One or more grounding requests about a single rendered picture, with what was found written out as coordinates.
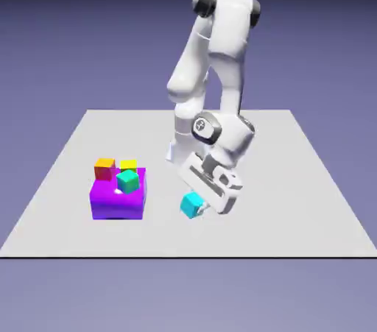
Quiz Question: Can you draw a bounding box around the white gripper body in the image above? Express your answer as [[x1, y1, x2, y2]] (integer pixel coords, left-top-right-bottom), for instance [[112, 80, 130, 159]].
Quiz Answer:
[[178, 151, 239, 215]]

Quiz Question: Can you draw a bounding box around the small cyan cube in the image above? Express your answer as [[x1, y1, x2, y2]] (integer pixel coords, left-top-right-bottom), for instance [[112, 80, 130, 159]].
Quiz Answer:
[[180, 191, 205, 219]]

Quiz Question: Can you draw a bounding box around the small teal cube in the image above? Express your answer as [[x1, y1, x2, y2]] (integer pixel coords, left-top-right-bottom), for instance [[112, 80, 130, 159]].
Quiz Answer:
[[116, 169, 140, 194]]

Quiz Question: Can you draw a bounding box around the small yellow cube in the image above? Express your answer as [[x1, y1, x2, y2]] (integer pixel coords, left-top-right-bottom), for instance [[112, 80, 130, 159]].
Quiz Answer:
[[119, 159, 138, 174]]

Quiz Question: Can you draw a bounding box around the small orange cube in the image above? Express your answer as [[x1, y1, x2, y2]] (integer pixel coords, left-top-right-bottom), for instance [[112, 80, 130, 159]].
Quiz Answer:
[[94, 158, 116, 182]]

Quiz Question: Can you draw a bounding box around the large purple box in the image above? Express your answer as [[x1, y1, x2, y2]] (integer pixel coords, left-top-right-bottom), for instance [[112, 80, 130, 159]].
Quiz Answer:
[[89, 167, 147, 220]]

